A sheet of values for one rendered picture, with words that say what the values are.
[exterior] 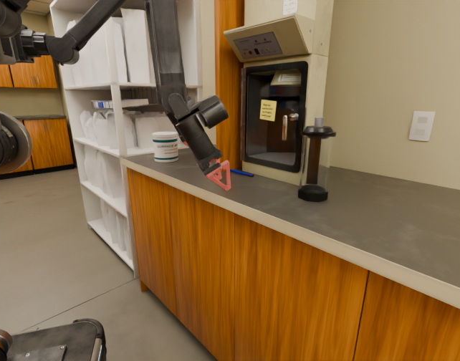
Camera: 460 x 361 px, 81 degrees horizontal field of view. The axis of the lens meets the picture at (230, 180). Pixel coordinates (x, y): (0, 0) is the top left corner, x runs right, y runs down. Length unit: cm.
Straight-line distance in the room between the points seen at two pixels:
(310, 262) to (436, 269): 29
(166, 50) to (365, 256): 64
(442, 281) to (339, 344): 36
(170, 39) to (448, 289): 75
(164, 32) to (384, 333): 85
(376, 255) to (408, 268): 6
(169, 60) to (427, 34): 100
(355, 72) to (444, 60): 32
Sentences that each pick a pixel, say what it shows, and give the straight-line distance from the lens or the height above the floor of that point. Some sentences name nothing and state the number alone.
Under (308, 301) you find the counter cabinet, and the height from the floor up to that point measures 70.
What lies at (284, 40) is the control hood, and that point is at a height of 145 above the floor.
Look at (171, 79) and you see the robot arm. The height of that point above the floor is 131.
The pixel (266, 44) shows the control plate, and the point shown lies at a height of 145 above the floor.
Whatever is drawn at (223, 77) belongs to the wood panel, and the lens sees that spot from 121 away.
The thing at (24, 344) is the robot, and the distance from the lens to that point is 164.
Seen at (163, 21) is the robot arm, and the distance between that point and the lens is 69.
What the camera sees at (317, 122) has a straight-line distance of 90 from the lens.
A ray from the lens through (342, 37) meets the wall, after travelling 148.
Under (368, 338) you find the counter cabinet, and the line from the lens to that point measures 84.
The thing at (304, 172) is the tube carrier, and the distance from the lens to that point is 91.
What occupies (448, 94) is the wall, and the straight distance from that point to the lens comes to 132.
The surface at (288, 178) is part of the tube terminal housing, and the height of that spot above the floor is 96.
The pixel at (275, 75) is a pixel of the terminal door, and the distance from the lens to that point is 109.
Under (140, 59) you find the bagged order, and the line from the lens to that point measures 203.
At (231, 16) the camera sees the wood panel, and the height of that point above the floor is 159.
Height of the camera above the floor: 127
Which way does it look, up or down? 17 degrees down
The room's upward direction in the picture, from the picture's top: straight up
